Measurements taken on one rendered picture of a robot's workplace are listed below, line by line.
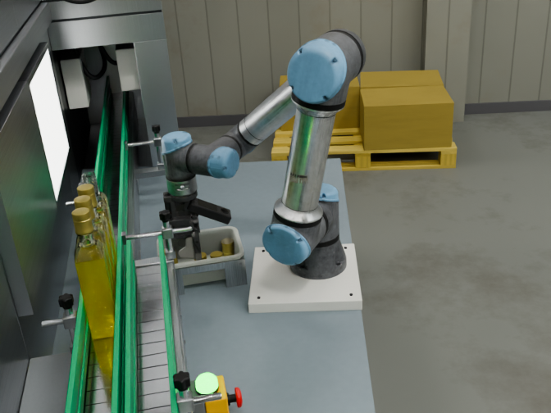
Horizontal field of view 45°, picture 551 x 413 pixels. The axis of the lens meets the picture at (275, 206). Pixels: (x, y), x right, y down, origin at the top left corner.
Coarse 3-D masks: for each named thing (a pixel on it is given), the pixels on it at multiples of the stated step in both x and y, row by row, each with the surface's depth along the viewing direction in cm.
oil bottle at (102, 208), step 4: (100, 204) 146; (104, 204) 147; (100, 208) 145; (104, 208) 145; (108, 208) 149; (100, 212) 144; (104, 212) 145; (108, 212) 148; (108, 216) 146; (108, 220) 146; (108, 224) 146; (112, 228) 151; (112, 232) 150; (112, 236) 149; (112, 240) 148; (112, 244) 148; (116, 252) 153; (116, 256) 152
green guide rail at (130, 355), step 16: (128, 240) 157; (128, 256) 150; (128, 272) 144; (128, 288) 138; (128, 304) 133; (128, 320) 128; (128, 336) 124; (128, 352) 120; (128, 368) 116; (128, 384) 112; (128, 400) 109
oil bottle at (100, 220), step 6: (102, 216) 142; (96, 222) 139; (102, 222) 140; (102, 228) 140; (108, 228) 145; (108, 234) 143; (108, 240) 142; (108, 246) 142; (114, 258) 148; (114, 264) 146; (114, 270) 145; (114, 276) 145
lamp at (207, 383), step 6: (198, 378) 129; (204, 378) 129; (210, 378) 129; (216, 378) 130; (198, 384) 128; (204, 384) 128; (210, 384) 128; (216, 384) 129; (198, 390) 128; (204, 390) 128; (210, 390) 128; (216, 390) 129
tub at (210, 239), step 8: (200, 232) 185; (208, 232) 185; (216, 232) 186; (224, 232) 186; (232, 232) 186; (176, 240) 184; (200, 240) 186; (208, 240) 186; (216, 240) 187; (240, 240) 179; (176, 248) 185; (208, 248) 187; (216, 248) 188; (240, 248) 175; (208, 256) 186; (224, 256) 172; (232, 256) 172; (240, 256) 173; (176, 264) 170; (184, 264) 170; (192, 264) 170; (200, 264) 171
